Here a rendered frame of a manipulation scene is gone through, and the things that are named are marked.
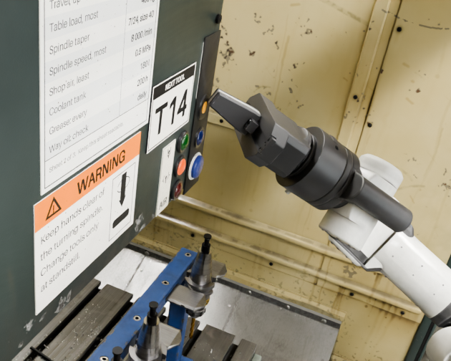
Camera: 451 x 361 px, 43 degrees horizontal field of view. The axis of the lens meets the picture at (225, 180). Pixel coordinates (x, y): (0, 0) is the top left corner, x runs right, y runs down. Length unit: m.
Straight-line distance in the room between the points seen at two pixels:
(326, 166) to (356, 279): 0.92
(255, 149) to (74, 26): 0.31
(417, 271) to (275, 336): 0.71
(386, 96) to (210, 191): 0.55
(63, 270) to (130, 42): 0.20
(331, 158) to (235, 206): 0.90
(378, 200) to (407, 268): 0.34
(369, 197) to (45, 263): 0.41
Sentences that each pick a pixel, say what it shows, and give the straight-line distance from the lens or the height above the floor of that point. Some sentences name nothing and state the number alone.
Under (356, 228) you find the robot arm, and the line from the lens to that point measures 0.77.
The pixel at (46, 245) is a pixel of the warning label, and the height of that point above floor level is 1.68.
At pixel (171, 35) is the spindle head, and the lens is 0.55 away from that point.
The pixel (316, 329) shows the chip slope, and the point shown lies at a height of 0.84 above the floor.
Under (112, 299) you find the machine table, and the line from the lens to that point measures 1.57.
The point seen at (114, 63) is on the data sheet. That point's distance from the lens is 0.47.
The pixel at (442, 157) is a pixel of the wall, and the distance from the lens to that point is 1.40.
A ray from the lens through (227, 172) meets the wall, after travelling 1.54.
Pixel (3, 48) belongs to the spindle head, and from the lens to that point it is 0.36.
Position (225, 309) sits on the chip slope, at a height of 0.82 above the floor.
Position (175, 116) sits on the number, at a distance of 0.61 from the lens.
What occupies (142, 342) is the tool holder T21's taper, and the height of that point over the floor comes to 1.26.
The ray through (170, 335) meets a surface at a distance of 1.04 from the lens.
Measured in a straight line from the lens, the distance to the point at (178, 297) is 1.11.
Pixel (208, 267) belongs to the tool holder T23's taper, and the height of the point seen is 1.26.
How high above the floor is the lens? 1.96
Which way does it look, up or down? 29 degrees down
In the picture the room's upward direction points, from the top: 10 degrees clockwise
